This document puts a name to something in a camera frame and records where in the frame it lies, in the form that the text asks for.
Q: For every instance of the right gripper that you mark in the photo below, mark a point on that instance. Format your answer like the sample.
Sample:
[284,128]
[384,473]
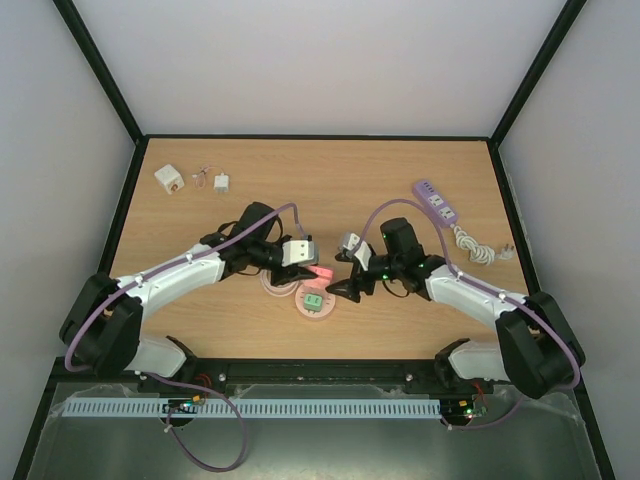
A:
[358,275]

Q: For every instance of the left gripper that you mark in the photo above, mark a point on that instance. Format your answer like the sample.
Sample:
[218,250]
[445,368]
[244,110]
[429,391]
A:
[293,273]

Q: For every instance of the red pink plug adapter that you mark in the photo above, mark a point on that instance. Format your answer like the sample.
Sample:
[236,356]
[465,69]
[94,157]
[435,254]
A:
[322,272]

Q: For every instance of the round pink socket base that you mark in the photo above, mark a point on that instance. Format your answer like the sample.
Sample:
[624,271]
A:
[328,304]

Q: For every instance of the white charger plug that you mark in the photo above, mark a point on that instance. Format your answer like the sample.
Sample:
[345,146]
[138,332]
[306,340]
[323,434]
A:
[221,183]

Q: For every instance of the purple power strip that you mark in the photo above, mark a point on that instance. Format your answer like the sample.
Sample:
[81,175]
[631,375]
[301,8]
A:
[437,207]

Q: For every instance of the white tiger cube plug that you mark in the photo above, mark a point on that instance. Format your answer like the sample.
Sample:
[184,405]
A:
[169,178]

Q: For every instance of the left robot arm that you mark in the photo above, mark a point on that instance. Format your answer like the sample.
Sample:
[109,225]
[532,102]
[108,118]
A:
[103,330]

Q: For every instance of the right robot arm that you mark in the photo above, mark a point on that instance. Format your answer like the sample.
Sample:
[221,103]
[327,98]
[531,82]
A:
[536,350]

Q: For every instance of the pale pink socket cube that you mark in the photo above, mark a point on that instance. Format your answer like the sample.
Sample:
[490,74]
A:
[316,284]

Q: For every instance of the green plug adapter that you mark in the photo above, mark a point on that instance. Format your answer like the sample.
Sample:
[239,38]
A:
[313,302]

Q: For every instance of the grey metal tray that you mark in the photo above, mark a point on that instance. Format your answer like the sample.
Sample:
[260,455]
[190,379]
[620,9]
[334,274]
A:
[543,439]

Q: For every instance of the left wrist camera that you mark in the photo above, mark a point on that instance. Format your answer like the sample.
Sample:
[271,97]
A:
[299,252]

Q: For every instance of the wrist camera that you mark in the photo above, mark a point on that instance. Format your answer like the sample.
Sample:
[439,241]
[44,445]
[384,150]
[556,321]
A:
[299,252]
[358,249]

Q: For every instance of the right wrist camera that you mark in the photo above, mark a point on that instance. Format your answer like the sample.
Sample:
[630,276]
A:
[358,249]

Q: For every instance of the black frame rail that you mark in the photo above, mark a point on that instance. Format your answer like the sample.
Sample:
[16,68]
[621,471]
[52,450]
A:
[431,377]

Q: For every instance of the white slotted cable duct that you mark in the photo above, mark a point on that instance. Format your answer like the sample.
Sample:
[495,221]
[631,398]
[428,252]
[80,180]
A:
[253,408]

